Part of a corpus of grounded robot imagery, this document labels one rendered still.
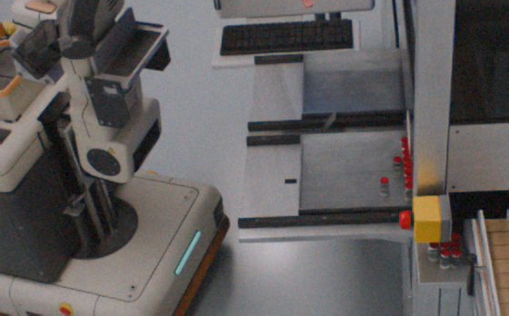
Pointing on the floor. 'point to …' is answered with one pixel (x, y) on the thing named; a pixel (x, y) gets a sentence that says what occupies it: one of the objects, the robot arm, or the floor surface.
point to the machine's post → (432, 105)
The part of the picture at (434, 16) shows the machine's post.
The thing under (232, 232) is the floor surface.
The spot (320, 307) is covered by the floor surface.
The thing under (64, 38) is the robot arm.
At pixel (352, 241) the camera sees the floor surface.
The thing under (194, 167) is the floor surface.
